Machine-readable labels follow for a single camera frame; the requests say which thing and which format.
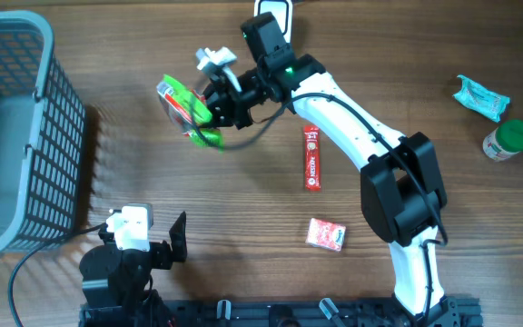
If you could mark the light blue tissue pack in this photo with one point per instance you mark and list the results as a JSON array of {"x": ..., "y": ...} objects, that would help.
[{"x": 479, "y": 99}]

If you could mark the green Haribo candy bag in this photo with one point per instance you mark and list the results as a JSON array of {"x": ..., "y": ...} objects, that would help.
[{"x": 188, "y": 111}]

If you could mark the grey mesh shopping basket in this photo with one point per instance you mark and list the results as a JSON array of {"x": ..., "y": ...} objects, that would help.
[{"x": 42, "y": 136}]

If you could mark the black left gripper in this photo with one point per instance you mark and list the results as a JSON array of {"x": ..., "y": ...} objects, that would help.
[{"x": 164, "y": 256}]

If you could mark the white barcode scanner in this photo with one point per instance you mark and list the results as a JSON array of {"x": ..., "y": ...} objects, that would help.
[{"x": 282, "y": 11}]

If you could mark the green lid plastic jar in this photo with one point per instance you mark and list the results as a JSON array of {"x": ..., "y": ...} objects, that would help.
[{"x": 504, "y": 142}]

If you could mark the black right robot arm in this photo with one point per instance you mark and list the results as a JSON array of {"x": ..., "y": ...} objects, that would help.
[{"x": 401, "y": 188}]

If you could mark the small red candy bar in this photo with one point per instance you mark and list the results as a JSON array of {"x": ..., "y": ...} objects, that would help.
[{"x": 312, "y": 175}]

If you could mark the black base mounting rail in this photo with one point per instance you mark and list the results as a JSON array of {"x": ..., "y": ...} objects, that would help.
[{"x": 450, "y": 312}]

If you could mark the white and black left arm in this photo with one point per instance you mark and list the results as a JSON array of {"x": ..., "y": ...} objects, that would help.
[{"x": 118, "y": 284}]

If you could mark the red snack packet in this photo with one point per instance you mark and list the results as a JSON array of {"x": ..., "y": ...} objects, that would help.
[{"x": 326, "y": 235}]

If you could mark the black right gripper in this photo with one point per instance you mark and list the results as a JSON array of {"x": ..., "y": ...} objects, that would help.
[{"x": 222, "y": 113}]

